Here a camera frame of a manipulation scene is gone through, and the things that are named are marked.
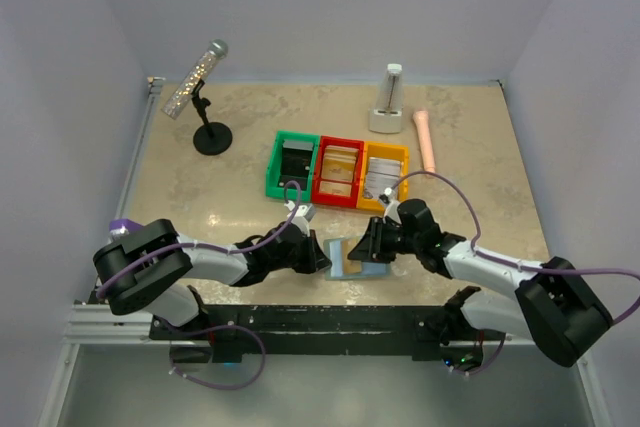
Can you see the green plastic bin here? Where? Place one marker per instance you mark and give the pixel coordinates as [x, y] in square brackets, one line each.
[272, 189]

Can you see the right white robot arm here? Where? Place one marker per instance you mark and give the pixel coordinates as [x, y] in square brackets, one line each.
[547, 303]

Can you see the white cards stack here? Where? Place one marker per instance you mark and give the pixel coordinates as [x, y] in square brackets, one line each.
[381, 173]

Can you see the glitter silver microphone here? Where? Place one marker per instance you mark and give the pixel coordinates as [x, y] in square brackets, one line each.
[216, 51]

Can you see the red plastic bin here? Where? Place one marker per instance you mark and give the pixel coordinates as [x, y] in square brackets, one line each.
[328, 200]

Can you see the yellow plastic bin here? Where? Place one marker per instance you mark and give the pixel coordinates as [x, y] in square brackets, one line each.
[381, 150]

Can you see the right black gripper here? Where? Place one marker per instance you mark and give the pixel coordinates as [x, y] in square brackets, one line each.
[371, 246]

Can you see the white metronome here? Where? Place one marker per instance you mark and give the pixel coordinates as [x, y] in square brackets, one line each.
[385, 116]

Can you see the purple block fixture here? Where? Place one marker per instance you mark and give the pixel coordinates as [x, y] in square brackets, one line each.
[121, 227]

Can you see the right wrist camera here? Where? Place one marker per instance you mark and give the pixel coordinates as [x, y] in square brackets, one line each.
[390, 203]

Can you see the black microphone stand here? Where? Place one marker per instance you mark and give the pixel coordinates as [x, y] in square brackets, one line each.
[212, 138]

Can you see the pink flashlight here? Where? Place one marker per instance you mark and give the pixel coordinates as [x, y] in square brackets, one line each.
[421, 122]

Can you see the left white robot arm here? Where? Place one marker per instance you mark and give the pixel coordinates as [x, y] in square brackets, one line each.
[141, 268]

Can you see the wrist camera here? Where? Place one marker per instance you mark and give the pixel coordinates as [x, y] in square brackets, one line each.
[390, 203]
[303, 215]

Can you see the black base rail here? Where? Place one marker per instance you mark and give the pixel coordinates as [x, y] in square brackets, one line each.
[227, 333]

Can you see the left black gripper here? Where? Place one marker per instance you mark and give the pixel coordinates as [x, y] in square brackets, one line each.
[315, 261]

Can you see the teal leather card holder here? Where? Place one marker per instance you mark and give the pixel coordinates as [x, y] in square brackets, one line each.
[342, 268]

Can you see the gold cards stack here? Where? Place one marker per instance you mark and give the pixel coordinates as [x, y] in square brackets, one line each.
[338, 163]

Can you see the black cards stack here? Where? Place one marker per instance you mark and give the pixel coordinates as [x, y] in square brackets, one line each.
[295, 162]

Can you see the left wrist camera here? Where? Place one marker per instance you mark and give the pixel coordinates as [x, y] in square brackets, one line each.
[303, 215]

